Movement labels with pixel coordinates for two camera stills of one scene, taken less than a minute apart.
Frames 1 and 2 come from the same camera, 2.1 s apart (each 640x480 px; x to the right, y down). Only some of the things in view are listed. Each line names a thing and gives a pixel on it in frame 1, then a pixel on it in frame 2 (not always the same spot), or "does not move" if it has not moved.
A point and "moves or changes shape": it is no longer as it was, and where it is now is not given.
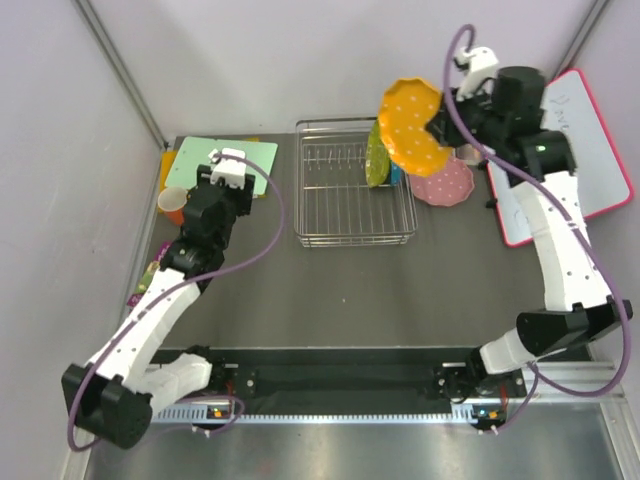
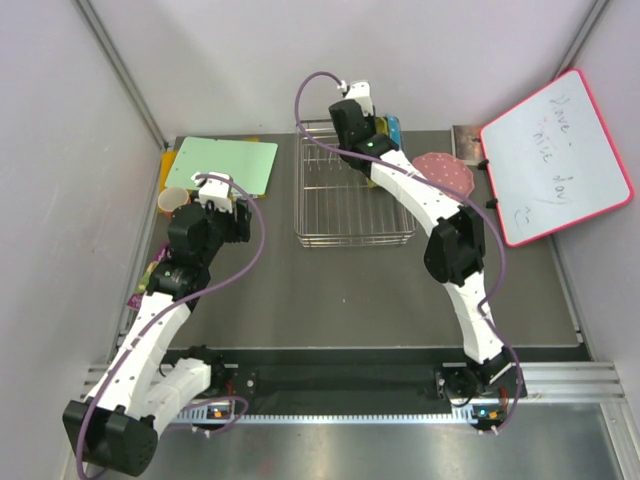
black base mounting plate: [345, 378] does not move
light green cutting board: [190, 152] does not move
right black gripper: [444, 127] -> [371, 121]
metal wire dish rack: [334, 205] does not move
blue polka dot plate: [395, 174] moves or changes shape
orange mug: [172, 201] does not move
